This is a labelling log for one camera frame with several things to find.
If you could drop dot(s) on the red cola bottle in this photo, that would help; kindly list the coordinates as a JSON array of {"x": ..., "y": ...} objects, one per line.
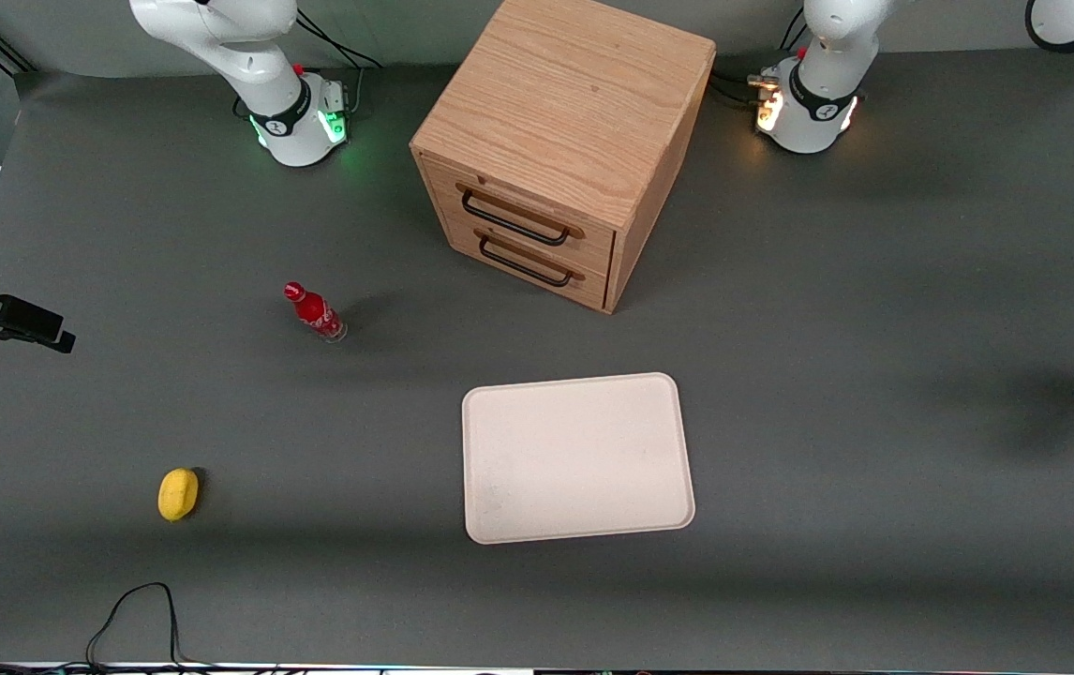
[{"x": 314, "y": 311}]

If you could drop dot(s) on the grey base connector block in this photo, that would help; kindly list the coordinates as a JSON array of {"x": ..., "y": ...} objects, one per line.
[{"x": 764, "y": 82}]

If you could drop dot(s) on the wooden drawer front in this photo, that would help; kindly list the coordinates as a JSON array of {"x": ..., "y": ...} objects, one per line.
[
  {"x": 595, "y": 293},
  {"x": 595, "y": 246}
]

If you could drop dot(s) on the yellow lemon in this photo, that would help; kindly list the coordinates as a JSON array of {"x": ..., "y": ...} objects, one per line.
[{"x": 178, "y": 494}]

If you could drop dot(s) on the wooden drawer cabinet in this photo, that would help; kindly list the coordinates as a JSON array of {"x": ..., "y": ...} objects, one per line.
[{"x": 574, "y": 94}]

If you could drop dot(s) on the beige rectangular tray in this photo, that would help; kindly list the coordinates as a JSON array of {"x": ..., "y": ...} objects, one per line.
[{"x": 574, "y": 459}]

